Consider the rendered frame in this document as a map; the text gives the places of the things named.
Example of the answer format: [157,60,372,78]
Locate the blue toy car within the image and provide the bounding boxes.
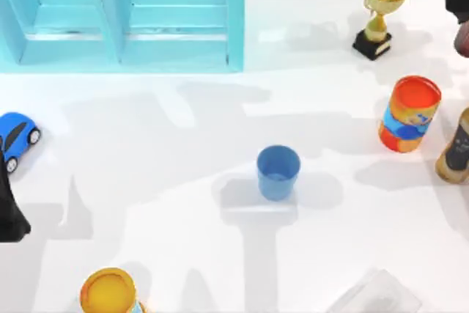
[0,111,43,175]

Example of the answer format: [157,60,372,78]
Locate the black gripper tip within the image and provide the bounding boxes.
[0,136,32,244]

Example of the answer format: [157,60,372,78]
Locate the clear plastic tray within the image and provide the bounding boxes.
[325,268,423,313]

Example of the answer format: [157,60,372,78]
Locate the yellow can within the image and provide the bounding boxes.
[79,268,148,313]

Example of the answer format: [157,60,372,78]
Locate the light blue rack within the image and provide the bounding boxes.
[0,0,245,74]

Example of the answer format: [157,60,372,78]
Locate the brown rounded object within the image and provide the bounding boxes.
[453,18,469,58]

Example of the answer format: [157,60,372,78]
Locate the blue cup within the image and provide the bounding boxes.
[256,144,303,202]

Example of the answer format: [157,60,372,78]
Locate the tan bottle with black label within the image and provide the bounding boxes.
[435,107,469,184]

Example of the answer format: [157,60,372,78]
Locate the orange and blue can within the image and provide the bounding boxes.
[377,75,443,154]

